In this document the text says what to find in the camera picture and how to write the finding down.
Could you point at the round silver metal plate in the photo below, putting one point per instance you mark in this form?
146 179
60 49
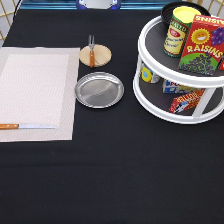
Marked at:
99 90

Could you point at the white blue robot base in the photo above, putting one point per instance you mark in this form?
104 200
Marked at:
98 4

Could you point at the small blue yellow package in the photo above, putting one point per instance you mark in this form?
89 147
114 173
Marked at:
149 75

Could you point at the blue white small box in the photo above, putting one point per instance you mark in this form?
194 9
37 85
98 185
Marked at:
172 87

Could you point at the red small box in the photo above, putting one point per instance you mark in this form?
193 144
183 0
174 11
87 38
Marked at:
186 101

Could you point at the white two-tier turntable rack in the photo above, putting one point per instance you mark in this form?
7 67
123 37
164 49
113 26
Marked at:
150 53

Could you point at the beige woven placemat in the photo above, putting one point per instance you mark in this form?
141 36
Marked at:
37 88

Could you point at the red raisins box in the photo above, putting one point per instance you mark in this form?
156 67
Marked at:
204 47

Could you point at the black bowl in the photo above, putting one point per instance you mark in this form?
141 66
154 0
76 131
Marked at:
167 10

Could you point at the yellow lidded green can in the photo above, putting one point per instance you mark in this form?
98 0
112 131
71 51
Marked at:
178 30

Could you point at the wooden handled knife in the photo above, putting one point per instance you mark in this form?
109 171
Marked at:
26 126

